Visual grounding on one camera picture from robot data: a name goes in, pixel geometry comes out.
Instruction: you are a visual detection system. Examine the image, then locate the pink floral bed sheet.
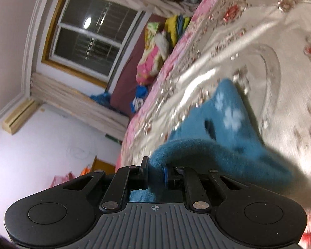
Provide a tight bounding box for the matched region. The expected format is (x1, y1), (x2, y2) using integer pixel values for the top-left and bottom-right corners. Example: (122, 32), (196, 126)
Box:
(115, 0), (239, 172)

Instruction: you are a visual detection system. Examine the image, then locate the yellow folded cloth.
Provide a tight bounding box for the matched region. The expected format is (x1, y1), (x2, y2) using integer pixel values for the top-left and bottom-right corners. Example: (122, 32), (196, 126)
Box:
(164, 15), (191, 47)

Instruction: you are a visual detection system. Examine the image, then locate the wooden desk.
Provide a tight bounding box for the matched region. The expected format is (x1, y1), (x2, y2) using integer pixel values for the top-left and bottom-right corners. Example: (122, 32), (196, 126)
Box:
(91, 156), (116, 174)

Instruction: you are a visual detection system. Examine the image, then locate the beige floral satin bedspread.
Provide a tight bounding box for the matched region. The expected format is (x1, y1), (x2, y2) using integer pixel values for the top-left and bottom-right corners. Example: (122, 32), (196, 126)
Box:
(123, 0), (311, 213)

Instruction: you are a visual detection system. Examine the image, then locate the maroon sofa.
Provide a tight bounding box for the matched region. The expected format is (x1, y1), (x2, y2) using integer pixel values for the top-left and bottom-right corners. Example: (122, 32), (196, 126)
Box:
(110, 14), (169, 117)

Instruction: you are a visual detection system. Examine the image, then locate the blue knit sweater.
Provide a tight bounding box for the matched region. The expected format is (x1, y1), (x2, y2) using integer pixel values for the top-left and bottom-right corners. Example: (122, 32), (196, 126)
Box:
(130, 79), (293, 203)

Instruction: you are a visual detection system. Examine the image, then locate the pink floral folded quilt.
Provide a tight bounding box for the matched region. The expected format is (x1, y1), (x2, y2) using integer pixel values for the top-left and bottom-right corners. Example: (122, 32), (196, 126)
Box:
(136, 22), (171, 86)

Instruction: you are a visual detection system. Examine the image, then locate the window with yellow frame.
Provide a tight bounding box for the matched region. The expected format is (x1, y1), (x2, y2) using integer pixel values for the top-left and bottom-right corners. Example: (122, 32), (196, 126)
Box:
(41, 0), (146, 89)

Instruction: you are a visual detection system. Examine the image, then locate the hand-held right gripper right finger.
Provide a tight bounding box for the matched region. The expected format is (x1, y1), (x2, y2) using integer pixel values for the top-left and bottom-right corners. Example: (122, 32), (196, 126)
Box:
(164, 165), (252, 211)

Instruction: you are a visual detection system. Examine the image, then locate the white plush toy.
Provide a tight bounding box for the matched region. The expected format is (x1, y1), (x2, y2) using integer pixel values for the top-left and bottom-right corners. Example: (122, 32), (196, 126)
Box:
(155, 30), (171, 57)

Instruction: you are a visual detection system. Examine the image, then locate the blue and white clothing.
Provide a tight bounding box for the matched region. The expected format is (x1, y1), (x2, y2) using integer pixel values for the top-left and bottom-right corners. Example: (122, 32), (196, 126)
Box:
(130, 84), (149, 114)

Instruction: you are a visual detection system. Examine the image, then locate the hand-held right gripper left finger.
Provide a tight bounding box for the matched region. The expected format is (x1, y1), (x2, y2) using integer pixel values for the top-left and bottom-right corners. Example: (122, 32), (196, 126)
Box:
(63, 156), (149, 211)

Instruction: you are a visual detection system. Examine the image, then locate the beige air conditioner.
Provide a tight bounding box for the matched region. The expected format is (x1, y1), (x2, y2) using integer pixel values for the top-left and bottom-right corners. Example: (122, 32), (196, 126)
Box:
(2, 99), (40, 135)

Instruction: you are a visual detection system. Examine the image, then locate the blue hanging cloth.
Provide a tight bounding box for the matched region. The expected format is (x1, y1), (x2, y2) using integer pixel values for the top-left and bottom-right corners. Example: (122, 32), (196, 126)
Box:
(90, 91), (112, 107)

